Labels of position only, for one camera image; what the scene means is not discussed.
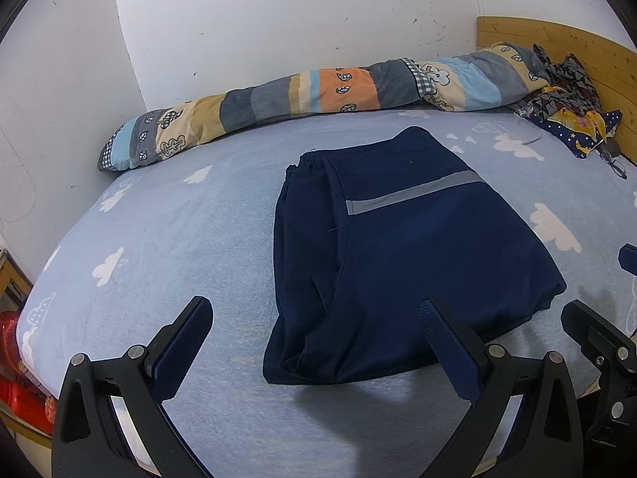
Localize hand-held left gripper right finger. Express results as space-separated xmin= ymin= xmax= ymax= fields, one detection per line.
xmin=419 ymin=299 xmax=584 ymax=478

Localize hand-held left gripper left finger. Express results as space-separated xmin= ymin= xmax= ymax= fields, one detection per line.
xmin=52 ymin=296 xmax=215 ymax=478

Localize navy work jacket red collar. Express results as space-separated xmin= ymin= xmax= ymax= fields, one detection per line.
xmin=262 ymin=126 xmax=568 ymax=386

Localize eyeglasses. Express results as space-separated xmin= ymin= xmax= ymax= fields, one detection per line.
xmin=598 ymin=143 xmax=629 ymax=180

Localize light blue cloud bed sheet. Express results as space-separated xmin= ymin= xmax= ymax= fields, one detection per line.
xmin=15 ymin=104 xmax=637 ymax=478

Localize blue starry yellow cloth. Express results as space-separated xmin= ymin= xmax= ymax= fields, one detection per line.
xmin=542 ymin=107 xmax=623 ymax=159

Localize red plastic object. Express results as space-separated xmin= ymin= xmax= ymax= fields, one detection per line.
xmin=0 ymin=311 xmax=55 ymax=436

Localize dark patterned cloth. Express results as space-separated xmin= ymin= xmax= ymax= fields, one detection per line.
xmin=515 ymin=45 xmax=605 ymax=120

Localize wooden headboard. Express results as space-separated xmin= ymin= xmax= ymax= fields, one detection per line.
xmin=476 ymin=16 xmax=637 ymax=165

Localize rolled patchwork quilt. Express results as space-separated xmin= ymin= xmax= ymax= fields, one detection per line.
xmin=98 ymin=42 xmax=553 ymax=172

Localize wooden frame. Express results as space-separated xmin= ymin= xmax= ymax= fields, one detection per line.
xmin=0 ymin=249 xmax=33 ymax=306

